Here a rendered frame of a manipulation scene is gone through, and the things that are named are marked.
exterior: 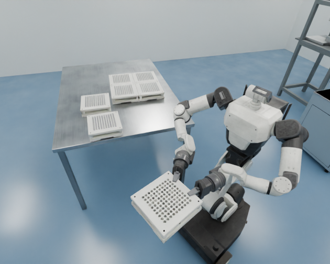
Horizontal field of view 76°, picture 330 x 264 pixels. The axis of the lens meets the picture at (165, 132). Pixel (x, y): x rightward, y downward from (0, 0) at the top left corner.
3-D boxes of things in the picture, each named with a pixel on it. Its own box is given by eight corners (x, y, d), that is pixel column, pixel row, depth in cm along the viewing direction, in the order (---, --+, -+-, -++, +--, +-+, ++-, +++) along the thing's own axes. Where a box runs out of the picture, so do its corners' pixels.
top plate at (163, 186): (168, 172, 114) (168, 170, 113) (202, 204, 100) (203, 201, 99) (130, 198, 102) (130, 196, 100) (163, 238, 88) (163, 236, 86)
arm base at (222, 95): (211, 101, 143) (224, 89, 140) (224, 115, 139) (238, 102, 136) (207, 96, 129) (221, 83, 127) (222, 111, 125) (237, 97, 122)
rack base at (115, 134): (88, 122, 173) (87, 120, 172) (118, 117, 179) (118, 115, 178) (90, 141, 155) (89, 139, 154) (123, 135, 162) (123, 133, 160)
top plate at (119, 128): (87, 117, 170) (86, 115, 169) (117, 112, 176) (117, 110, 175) (88, 136, 152) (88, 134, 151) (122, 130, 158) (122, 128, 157)
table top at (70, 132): (63, 69, 260) (62, 66, 258) (150, 61, 287) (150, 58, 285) (53, 153, 151) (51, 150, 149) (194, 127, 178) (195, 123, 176)
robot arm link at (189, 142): (189, 149, 120) (184, 129, 127) (178, 156, 125) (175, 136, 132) (197, 151, 124) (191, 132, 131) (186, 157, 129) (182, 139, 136)
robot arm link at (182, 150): (182, 151, 117) (186, 138, 126) (169, 158, 124) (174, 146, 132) (196, 163, 120) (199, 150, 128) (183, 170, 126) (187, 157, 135)
